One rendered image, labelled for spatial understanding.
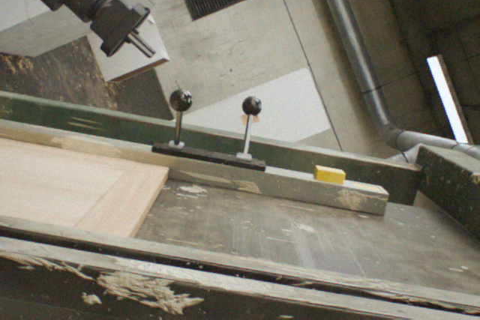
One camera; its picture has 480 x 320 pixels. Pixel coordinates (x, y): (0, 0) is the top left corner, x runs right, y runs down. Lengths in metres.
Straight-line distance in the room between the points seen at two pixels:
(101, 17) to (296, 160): 0.51
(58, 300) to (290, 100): 4.02
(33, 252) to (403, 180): 0.91
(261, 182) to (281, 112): 3.50
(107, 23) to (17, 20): 2.26
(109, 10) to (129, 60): 4.73
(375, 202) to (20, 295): 0.64
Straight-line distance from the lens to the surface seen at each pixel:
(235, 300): 0.36
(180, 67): 8.86
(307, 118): 4.35
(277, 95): 4.33
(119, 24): 0.98
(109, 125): 1.11
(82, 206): 0.63
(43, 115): 1.15
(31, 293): 0.39
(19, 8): 3.23
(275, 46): 8.78
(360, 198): 0.88
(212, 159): 0.84
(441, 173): 1.08
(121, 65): 5.73
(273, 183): 0.85
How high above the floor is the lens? 1.56
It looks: 4 degrees down
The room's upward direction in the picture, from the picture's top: 69 degrees clockwise
